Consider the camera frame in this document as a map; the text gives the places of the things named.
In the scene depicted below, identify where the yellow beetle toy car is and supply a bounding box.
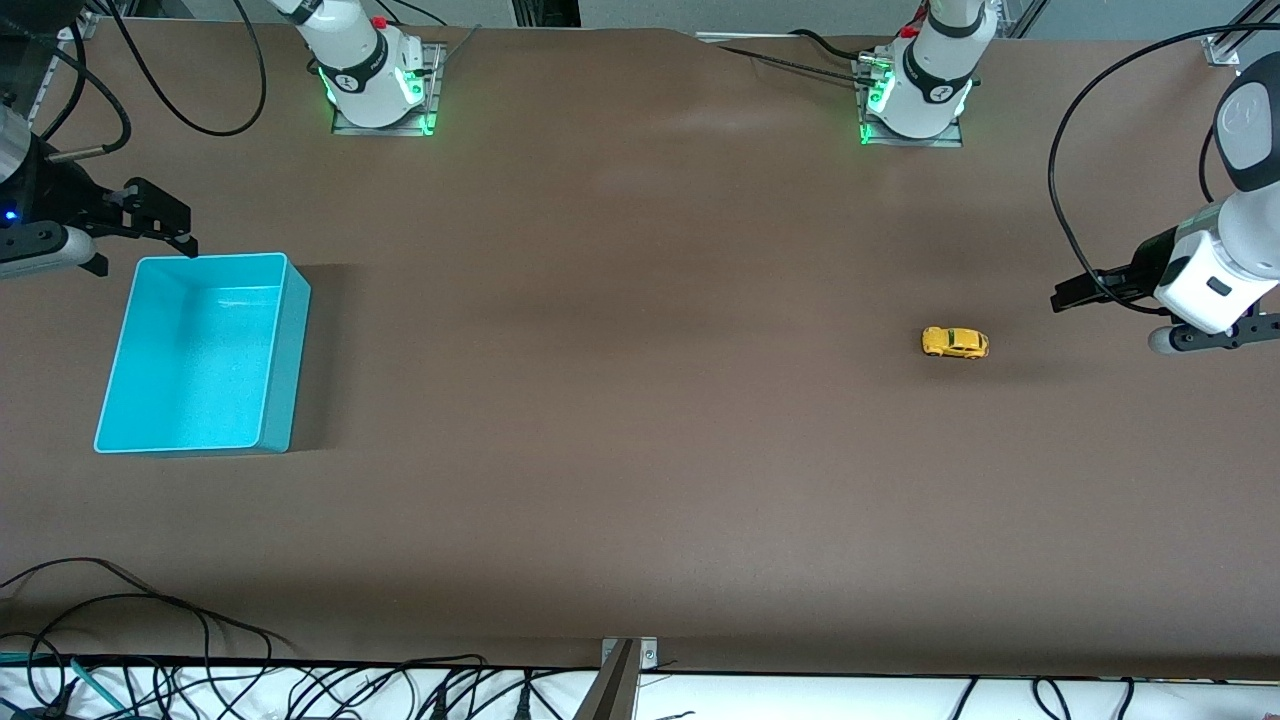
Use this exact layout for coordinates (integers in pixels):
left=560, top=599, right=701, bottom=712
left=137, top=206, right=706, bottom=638
left=921, top=326, right=990, bottom=360

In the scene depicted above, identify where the teal plastic bin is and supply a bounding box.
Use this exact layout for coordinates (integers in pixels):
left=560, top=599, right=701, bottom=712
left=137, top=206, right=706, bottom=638
left=94, top=252, right=312, bottom=456

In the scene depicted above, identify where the slanted aluminium profile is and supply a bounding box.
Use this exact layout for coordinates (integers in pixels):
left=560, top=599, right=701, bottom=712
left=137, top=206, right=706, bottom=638
left=985, top=0, right=1046, bottom=39

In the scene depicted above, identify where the grey metal bar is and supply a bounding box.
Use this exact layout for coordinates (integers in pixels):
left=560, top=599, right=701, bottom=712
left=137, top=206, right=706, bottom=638
left=572, top=640, right=641, bottom=720

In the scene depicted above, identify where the right gripper black plug cable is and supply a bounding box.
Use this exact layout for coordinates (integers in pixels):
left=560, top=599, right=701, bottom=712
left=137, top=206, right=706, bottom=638
left=0, top=20, right=133, bottom=163

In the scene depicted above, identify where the right arm looping black cable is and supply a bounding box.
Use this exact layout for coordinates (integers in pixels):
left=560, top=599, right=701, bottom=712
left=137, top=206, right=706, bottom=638
left=100, top=0, right=269, bottom=139

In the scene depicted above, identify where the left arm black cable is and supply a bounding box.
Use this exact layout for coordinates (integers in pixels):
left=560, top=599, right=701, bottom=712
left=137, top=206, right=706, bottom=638
left=1047, top=22, right=1280, bottom=319

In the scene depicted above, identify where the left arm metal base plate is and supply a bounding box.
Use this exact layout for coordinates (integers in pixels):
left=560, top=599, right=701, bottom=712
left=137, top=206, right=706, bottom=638
left=855, top=55, right=964, bottom=149

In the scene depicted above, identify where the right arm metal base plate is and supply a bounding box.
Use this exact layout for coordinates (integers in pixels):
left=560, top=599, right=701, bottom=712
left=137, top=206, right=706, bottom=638
left=332, top=42, right=443, bottom=137

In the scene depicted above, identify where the aluminium profile with bracket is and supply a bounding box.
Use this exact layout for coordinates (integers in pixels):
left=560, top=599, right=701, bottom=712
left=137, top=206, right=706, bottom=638
left=1203, top=0, right=1280, bottom=67

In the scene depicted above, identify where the long black looping cable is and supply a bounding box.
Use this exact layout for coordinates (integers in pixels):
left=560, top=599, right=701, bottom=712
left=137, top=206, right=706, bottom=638
left=0, top=557, right=296, bottom=661

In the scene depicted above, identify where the grey base cable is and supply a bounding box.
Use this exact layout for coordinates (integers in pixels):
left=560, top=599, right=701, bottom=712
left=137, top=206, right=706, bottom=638
left=435, top=25, right=483, bottom=73

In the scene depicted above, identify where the thick black base cable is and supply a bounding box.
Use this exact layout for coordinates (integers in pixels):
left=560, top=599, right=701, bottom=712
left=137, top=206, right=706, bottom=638
left=788, top=28, right=873, bottom=63

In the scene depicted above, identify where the thin black base cable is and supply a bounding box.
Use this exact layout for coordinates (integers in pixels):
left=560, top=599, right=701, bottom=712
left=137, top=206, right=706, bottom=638
left=715, top=44, right=873, bottom=87

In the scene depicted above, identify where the silver table rail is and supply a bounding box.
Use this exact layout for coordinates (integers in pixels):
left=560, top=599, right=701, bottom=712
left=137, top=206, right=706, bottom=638
left=695, top=32, right=863, bottom=46

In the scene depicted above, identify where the teal cable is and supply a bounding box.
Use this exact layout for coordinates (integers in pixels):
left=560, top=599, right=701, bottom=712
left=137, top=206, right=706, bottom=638
left=68, top=657, right=129, bottom=713

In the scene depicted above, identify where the small metal edge bracket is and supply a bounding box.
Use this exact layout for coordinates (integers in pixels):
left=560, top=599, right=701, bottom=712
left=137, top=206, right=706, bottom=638
left=600, top=637, right=659, bottom=671

